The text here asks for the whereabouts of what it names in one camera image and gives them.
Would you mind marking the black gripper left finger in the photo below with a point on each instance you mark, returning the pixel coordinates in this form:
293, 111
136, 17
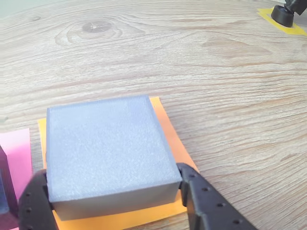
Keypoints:
33, 206

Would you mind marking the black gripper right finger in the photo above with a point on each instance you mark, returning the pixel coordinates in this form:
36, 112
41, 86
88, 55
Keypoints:
211, 210

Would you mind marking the medium dark block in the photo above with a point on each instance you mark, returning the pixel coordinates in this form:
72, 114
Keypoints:
9, 187

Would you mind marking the large grey block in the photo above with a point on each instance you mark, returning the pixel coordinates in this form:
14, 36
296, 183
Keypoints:
103, 148

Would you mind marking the pink paper sheet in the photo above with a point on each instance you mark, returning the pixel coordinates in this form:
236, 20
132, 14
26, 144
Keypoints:
19, 153

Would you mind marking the orange paper sheet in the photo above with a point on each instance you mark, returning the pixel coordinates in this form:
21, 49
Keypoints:
175, 148

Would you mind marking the yellow tape on table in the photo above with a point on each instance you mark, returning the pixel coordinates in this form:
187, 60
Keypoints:
293, 30

